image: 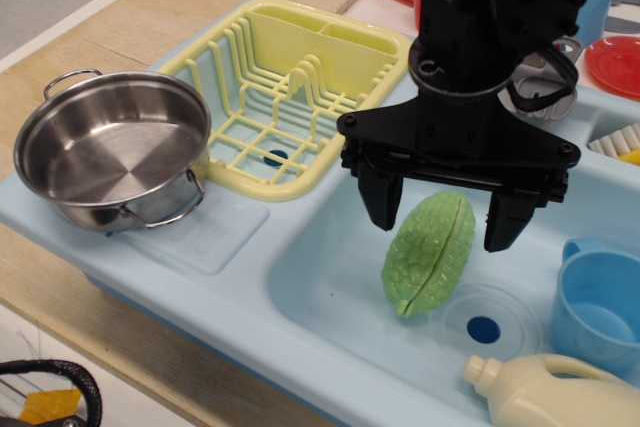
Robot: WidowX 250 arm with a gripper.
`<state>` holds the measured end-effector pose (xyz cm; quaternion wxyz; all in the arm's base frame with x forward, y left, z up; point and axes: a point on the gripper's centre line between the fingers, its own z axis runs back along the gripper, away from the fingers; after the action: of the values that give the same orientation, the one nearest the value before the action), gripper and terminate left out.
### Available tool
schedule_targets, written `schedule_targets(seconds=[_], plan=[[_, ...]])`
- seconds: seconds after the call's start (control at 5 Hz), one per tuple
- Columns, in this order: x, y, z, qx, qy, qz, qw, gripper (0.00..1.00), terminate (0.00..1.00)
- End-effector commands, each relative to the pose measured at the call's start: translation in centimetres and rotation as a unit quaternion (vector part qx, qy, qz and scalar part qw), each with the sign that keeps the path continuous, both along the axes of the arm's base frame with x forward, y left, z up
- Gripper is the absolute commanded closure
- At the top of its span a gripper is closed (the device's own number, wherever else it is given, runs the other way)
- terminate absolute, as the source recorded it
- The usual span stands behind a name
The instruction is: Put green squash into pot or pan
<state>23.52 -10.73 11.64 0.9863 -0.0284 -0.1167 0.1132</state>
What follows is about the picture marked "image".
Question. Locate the red plastic plate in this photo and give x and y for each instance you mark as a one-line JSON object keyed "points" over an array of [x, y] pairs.
{"points": [[614, 63]]}

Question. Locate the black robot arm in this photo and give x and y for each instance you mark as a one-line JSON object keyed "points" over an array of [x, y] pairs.
{"points": [[470, 49]]}

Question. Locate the yellow tape piece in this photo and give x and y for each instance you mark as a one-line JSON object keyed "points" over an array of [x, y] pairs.
{"points": [[42, 407]]}

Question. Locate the light blue toy sink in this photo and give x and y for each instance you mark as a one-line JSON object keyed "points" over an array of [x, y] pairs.
{"points": [[293, 292]]}

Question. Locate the stainless steel pot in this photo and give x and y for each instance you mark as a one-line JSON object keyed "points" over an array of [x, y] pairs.
{"points": [[117, 151]]}

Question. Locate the blue plastic cup in sink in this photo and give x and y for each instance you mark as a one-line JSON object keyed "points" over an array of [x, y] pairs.
{"points": [[595, 312]]}

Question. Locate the green bumpy toy squash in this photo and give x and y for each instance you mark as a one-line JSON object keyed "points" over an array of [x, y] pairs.
{"points": [[428, 255]]}

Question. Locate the blue upside-down cup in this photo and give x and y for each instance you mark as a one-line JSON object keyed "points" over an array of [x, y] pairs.
{"points": [[591, 21]]}

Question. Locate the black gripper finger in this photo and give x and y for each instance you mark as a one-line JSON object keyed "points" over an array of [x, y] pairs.
{"points": [[381, 194], [510, 212]]}

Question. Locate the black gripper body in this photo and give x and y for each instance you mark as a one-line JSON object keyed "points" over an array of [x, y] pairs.
{"points": [[474, 143]]}

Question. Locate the grey toy faucet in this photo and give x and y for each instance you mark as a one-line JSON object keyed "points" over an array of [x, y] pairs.
{"points": [[537, 90]]}

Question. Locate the red upright cup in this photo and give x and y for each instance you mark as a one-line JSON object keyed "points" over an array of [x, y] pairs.
{"points": [[417, 8]]}

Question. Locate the cream detergent bottle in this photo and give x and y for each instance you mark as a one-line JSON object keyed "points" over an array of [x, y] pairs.
{"points": [[552, 390]]}

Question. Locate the grey toy knife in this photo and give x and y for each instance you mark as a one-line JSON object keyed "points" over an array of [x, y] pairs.
{"points": [[621, 26]]}

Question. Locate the white yellow sponge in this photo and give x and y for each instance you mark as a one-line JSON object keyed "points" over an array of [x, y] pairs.
{"points": [[623, 144]]}

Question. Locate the yellow plastic dish rack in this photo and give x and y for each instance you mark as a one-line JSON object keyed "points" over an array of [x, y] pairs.
{"points": [[276, 76]]}

